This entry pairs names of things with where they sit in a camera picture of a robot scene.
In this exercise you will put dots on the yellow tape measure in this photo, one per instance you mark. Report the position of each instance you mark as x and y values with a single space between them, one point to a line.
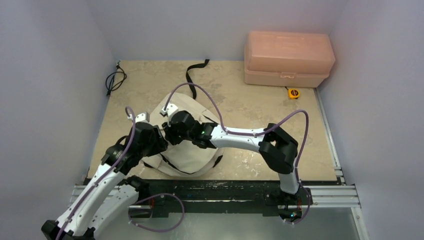
293 93

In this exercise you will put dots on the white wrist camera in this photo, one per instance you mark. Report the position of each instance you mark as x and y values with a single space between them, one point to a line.
143 117
169 111

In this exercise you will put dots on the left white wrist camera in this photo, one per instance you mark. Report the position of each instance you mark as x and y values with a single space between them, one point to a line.
143 117

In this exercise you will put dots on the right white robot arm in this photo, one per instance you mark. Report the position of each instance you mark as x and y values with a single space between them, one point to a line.
280 150

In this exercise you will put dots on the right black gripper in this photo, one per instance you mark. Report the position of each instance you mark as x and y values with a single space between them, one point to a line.
171 131

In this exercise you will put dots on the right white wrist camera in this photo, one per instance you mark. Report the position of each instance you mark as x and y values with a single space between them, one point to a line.
169 111

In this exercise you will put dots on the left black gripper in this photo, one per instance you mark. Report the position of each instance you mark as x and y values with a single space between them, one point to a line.
160 143

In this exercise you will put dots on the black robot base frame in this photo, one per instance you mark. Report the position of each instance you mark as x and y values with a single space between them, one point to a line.
218 197

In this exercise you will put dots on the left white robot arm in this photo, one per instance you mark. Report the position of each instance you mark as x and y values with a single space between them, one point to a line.
109 191

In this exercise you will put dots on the pink plastic storage box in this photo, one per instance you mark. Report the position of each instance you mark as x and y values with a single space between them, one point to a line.
287 59

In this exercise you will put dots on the beige canvas backpack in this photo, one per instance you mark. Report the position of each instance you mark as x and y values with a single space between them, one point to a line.
186 159

